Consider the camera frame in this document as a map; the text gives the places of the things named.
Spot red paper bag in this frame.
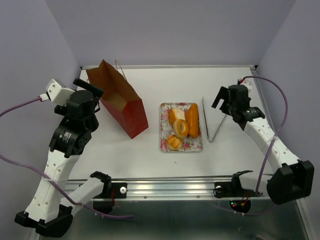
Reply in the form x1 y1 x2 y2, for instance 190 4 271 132
86 60 149 139

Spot orange long fake bread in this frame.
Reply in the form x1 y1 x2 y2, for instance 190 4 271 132
186 103 199 139

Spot metal tongs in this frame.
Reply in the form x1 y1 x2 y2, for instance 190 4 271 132
201 97 227 143

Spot orange round fake bread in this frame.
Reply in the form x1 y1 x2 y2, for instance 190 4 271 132
168 107 186 126

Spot fake ring doughnut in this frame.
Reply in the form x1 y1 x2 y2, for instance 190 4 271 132
172 119 189 140

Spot small round fake bread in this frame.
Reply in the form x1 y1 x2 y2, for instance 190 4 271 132
166 135 183 151

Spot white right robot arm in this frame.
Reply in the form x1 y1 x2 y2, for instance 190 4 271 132
212 84 315 205

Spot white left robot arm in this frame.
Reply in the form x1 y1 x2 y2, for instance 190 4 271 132
14 78 112 238

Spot floral rectangular tray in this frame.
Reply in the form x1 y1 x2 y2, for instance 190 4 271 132
159 102 203 152

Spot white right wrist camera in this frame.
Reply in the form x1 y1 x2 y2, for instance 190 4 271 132
237 78 253 93

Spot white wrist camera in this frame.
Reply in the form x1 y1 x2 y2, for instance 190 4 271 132
39 79 75 106
237 78 253 93

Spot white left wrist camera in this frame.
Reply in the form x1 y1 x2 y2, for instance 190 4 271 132
39 79 75 106

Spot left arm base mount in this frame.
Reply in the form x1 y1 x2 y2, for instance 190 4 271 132
90 171 128 214

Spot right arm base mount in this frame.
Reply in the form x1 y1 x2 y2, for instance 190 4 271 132
213 170 257 215

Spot aluminium front mounting rail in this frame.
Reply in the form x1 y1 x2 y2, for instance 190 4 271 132
64 174 273 201

